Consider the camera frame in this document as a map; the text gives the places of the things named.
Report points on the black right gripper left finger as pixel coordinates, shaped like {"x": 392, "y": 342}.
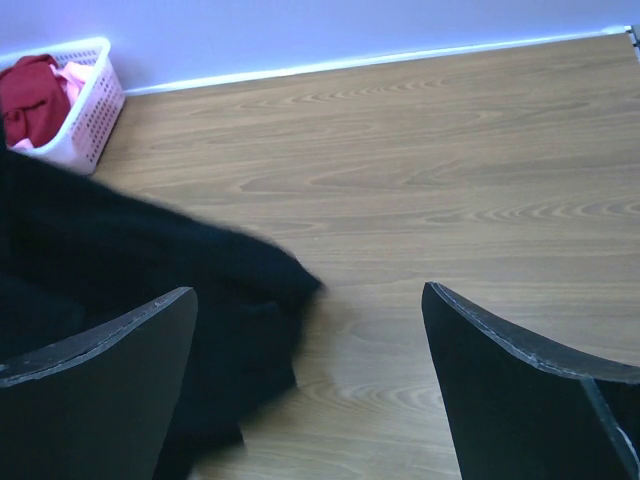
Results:
{"x": 98, "y": 405}

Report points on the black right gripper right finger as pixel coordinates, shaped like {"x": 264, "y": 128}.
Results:
{"x": 522, "y": 406}

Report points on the black t shirt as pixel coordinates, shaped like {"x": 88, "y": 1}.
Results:
{"x": 76, "y": 254}

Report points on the white plastic laundry basket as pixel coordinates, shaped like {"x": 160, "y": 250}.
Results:
{"x": 81, "y": 139}

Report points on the red t shirt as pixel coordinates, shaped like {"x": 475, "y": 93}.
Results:
{"x": 32, "y": 100}

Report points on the pink t shirt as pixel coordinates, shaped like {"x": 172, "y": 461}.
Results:
{"x": 72, "y": 80}

